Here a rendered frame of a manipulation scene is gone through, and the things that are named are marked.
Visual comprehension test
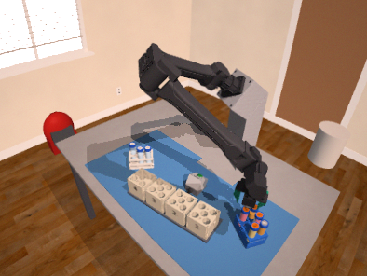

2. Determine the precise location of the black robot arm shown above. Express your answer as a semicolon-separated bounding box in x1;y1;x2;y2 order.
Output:
138;43;268;209

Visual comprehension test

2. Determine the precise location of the blue-capped graduated tube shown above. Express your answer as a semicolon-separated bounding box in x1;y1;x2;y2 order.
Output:
137;146;144;164

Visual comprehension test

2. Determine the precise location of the blue tube rack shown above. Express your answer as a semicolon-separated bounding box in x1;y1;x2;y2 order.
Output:
233;214;268;249

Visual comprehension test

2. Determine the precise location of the blue table mat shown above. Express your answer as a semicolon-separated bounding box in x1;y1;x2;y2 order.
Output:
85;130;300;276

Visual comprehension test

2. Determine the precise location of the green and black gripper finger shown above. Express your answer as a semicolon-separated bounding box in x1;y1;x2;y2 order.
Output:
233;190;240;203
256;202;265;210

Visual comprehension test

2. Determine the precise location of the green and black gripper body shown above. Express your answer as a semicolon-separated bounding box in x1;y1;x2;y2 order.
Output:
235;178;268;204

